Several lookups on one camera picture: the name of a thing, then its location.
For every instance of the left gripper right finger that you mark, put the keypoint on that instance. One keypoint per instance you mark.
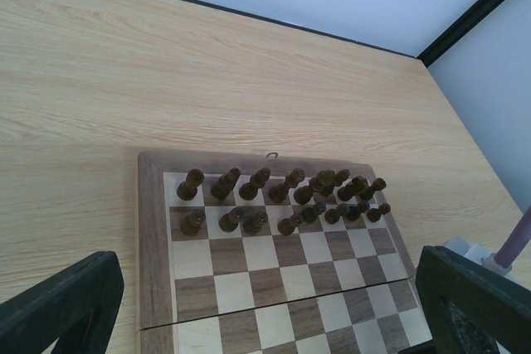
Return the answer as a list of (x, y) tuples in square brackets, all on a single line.
[(468, 308)]

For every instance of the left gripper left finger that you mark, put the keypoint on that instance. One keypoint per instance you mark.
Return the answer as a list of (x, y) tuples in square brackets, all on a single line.
[(73, 311)]

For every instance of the dark chess piece mid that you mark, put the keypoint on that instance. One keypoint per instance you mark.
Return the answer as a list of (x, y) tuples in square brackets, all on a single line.
[(357, 185)]

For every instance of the wooden chess board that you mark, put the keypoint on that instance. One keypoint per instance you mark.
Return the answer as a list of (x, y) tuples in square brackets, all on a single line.
[(342, 288)]

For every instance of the dark pawn second row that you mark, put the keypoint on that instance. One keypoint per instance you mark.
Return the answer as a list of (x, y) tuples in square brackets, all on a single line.
[(311, 213), (253, 225), (288, 225), (192, 223), (231, 220)]

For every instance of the dark piece right corner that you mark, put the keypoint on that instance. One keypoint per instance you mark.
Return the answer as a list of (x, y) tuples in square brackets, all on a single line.
[(378, 185)]

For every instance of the dark rook back row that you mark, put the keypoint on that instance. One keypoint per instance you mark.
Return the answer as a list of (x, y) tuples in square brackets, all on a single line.
[(187, 189)]

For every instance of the dark piece back row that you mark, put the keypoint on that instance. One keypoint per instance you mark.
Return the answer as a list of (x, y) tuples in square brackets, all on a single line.
[(339, 178), (318, 183), (249, 190), (280, 192), (225, 184)]

